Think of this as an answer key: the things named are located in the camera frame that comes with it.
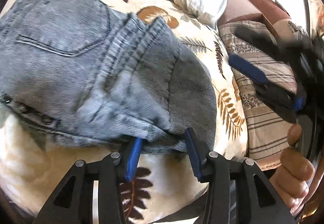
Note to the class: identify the grey cloth on headboard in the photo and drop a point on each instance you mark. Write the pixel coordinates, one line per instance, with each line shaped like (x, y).
(298, 32)

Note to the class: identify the grey acid-wash denim pants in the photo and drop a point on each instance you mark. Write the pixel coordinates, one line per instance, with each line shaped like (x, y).
(76, 69)

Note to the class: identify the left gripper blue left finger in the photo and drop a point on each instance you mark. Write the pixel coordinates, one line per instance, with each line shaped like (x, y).
(130, 154)

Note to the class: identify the person's right hand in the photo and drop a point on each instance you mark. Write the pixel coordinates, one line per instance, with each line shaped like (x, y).
(296, 180)

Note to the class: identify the leaf-pattern cream blanket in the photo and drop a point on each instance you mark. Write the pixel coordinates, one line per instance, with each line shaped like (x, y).
(33, 162)

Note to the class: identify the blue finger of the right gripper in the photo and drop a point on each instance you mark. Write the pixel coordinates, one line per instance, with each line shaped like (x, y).
(260, 41)
(246, 68)

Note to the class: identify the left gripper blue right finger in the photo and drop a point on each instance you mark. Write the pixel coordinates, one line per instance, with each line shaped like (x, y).
(198, 152)

